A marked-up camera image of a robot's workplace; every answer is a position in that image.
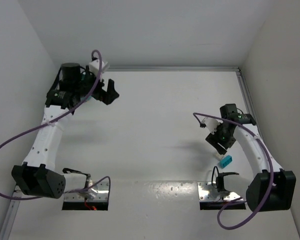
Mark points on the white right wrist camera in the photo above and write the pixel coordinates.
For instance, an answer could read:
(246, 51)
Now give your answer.
(210, 123)

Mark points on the white square lego brick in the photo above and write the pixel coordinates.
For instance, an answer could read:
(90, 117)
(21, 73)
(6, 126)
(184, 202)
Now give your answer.
(218, 156)

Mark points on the aluminium frame rail back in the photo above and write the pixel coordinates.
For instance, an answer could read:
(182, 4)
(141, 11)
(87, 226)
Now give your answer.
(174, 69)

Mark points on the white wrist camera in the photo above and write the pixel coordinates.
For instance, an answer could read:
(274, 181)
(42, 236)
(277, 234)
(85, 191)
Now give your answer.
(210, 123)
(94, 67)

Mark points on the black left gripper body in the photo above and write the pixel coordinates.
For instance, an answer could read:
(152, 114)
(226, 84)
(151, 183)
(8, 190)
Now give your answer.
(103, 92)

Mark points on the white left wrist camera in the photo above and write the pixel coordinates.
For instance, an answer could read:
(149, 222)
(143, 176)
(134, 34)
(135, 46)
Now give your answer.
(94, 67)

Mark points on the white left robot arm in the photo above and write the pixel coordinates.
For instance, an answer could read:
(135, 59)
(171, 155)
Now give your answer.
(36, 176)

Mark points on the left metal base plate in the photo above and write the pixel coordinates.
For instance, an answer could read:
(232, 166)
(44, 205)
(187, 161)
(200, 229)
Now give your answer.
(97, 194)

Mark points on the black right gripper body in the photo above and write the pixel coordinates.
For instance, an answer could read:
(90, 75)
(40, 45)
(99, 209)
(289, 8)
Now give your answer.
(217, 141)

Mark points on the aluminium frame rail left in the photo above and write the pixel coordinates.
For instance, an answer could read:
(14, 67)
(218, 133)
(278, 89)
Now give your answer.
(9, 219)

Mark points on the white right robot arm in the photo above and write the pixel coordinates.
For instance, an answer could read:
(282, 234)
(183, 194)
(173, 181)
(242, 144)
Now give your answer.
(268, 175)

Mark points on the teal long lego brick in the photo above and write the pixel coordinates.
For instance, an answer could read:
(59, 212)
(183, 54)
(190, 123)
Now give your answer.
(225, 161)

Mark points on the metal base plate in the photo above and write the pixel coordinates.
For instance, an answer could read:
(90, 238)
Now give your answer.
(97, 194)
(208, 194)

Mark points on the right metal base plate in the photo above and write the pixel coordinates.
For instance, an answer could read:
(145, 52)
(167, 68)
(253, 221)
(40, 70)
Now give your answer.
(208, 194)

